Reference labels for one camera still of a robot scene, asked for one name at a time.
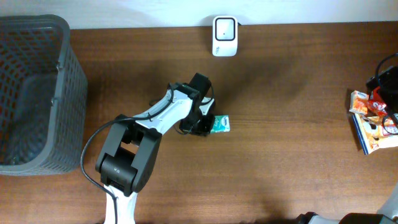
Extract red Hacks candy bag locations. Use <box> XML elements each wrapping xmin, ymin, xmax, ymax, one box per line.
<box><xmin>367</xmin><ymin>87</ymin><xmax>387</xmax><ymax>118</ymax></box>

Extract orange tissue pack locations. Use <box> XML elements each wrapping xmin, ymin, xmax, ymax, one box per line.
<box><xmin>349</xmin><ymin>90</ymin><xmax>369</xmax><ymax>115</ymax></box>

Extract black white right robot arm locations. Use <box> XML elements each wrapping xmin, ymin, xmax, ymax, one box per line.
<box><xmin>295</xmin><ymin>63</ymin><xmax>397</xmax><ymax>224</ymax></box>

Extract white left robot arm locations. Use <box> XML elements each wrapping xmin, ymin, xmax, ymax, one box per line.
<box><xmin>95</xmin><ymin>73</ymin><xmax>215</xmax><ymax>223</ymax></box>

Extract white barcode scanner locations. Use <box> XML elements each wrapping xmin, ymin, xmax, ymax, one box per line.
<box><xmin>212</xmin><ymin>16</ymin><xmax>238</xmax><ymax>57</ymax></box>

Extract grey plastic mesh basket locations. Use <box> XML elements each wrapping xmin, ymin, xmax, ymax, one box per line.
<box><xmin>1</xmin><ymin>14</ymin><xmax>88</xmax><ymax>176</ymax></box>

